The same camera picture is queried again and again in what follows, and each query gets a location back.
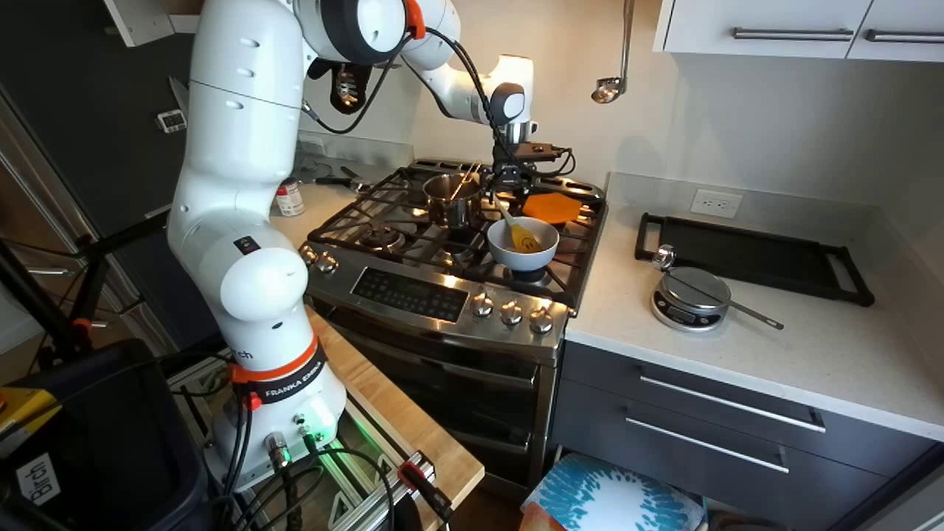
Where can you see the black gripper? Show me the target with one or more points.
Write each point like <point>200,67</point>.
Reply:
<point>513,144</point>

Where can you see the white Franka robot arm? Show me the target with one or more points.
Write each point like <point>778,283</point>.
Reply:
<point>246,150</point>

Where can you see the stainless steel pot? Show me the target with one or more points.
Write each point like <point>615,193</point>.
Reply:
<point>454,207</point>

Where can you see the orange silicone trivet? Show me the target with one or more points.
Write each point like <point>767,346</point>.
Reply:
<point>551,207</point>

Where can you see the white bowl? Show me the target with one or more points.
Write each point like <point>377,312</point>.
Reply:
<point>520,262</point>

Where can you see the steel range knob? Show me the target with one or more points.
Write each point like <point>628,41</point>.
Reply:
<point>510,314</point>
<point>480,305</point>
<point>318,262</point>
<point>541,321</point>

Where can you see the hanging steel ladle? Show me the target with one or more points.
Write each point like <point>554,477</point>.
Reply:
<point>607,91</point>

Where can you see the stainless steel gas range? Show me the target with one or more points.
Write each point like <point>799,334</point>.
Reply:
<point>432,334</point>

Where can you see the small steel pan with lid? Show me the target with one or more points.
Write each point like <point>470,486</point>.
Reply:
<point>691,297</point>

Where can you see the small white jar red lid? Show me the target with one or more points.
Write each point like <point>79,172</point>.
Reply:
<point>290,200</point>

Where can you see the black griddle tray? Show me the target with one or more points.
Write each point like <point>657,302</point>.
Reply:
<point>747,259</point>

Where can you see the wooden board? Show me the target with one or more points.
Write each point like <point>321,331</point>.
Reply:
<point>413,424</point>

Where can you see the shallow grey drawer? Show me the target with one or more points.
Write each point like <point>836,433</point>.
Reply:
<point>708,380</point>

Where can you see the wide white cabinet door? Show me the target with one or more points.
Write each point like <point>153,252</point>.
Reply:
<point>755,26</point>

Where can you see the blue white patterned bag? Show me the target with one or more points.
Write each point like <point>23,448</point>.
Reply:
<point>607,498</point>

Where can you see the deep grey drawer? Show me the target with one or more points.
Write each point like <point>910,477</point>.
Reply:
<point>679,474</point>

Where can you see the narrow white cabinet door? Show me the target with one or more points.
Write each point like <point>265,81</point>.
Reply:
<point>902,30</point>

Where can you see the black tripod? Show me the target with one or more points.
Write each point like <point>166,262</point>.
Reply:
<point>92,268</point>

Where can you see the black bin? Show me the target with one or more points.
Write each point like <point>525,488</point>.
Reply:
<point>106,445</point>

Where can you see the white wall outlet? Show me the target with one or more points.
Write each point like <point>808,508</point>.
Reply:
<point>715,201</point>

